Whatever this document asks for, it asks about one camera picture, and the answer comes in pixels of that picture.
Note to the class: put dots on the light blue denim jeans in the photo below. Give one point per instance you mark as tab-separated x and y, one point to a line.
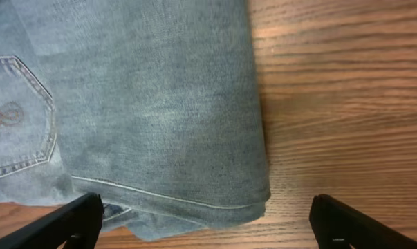
153	105

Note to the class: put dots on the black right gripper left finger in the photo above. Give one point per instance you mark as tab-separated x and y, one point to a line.
75	225

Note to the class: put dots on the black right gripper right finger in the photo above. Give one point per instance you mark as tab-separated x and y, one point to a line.
339	226

